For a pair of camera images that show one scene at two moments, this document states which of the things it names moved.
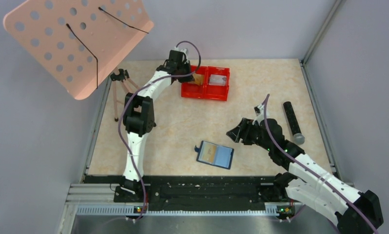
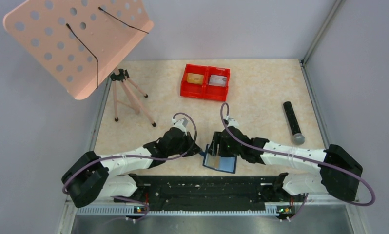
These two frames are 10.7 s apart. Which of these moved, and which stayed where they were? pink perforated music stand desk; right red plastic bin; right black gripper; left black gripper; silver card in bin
Moved: right black gripper; left black gripper
Stayed: right red plastic bin; pink perforated music stand desk; silver card in bin
